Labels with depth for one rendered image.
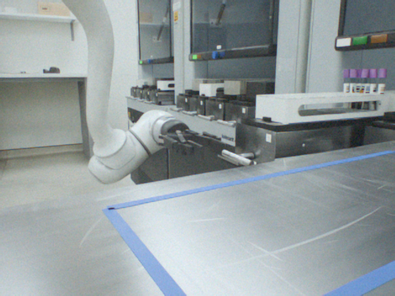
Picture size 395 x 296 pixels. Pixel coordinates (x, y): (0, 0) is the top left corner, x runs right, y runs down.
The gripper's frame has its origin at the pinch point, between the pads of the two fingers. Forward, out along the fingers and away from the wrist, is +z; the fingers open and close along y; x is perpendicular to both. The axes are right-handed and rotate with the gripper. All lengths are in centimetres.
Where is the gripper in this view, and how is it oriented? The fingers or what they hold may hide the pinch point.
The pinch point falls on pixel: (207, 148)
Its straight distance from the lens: 73.1
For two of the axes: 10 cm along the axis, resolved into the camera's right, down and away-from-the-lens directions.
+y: 9.0, -1.0, 4.2
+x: 0.0, 9.7, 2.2
